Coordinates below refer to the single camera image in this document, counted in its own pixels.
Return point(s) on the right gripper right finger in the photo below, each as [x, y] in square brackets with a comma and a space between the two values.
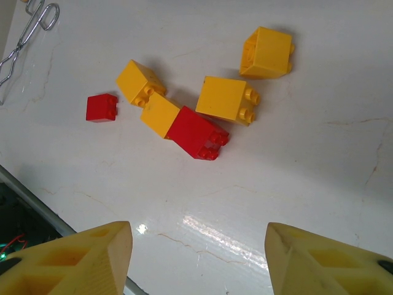
[322, 270]

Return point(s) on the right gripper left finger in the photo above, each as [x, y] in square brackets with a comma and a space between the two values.
[61, 270]

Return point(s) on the small red lego brick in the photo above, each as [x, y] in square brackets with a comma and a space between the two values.
[98, 107]

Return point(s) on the yellow square lego brick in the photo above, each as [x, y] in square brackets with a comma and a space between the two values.
[135, 78]
[158, 115]
[221, 98]
[270, 52]

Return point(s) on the red square lego brick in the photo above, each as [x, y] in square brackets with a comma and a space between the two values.
[190, 129]

